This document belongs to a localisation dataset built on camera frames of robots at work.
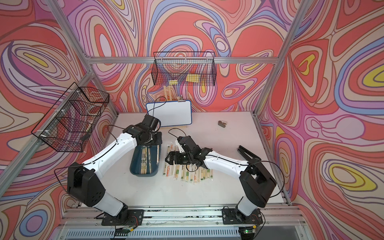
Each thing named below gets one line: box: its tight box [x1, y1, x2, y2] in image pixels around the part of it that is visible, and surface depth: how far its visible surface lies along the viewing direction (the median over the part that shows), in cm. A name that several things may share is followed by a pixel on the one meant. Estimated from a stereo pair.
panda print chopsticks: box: [207, 168, 214, 181], surface depth 90 cm
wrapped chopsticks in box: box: [140, 146, 152, 175], surface depth 93 cm
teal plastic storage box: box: [129, 144, 161, 177], surface depth 90 cm
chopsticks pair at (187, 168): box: [185, 164, 190, 182], surface depth 88 cm
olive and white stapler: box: [218, 120, 227, 128], surface depth 113 cm
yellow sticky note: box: [185, 74, 200, 83], surface depth 92 cm
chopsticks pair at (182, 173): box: [181, 164, 185, 181], surface depth 90 cm
